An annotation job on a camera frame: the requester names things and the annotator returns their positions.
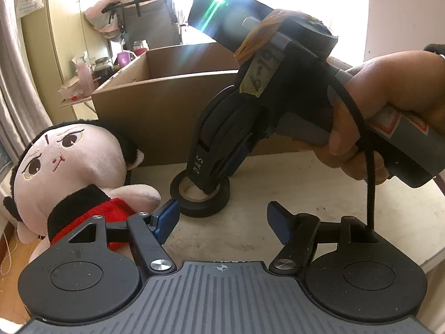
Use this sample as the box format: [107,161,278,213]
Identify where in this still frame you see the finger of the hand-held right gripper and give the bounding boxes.
[222,130,260,182]
[186,136,231,194]

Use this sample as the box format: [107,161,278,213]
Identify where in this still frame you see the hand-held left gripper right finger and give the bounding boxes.
[266,201,383,275]

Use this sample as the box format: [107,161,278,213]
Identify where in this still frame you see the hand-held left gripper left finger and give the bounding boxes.
[49,198,180,275]

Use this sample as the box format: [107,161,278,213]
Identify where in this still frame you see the black tape roll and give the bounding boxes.
[170,171,231,218]

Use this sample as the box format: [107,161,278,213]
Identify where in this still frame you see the brown cardboard box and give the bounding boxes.
[91,42,352,168]

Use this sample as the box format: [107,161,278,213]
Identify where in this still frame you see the white desktop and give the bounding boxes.
[130,149,445,276]

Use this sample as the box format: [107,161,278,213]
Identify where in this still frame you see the person's right hand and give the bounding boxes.
[328,49,445,182]

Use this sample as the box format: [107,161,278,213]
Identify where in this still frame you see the plush doll in red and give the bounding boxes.
[3,119,162,266]

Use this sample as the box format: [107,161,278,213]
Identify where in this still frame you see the magenta plastic cup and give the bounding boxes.
[117,51,135,71]

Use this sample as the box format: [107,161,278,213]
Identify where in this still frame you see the dark glass teapot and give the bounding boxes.
[93,57,115,83]

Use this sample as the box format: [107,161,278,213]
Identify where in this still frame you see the pink plastic bottle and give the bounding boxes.
[77,60,95,93]

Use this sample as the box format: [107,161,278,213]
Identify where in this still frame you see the black wheelchair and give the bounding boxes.
[101,0,186,51]

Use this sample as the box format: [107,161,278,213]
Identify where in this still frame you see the tissue box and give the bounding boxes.
[71,53,90,69]

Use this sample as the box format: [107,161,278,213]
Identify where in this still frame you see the grey curtain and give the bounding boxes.
[0,0,53,169]

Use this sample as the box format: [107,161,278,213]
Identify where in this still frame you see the beige wardrobe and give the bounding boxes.
[20,0,120,130]

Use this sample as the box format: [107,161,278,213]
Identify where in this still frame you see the black cable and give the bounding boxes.
[325,61,378,234]

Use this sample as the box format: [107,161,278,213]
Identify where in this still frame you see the white cord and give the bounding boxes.
[0,228,19,276]

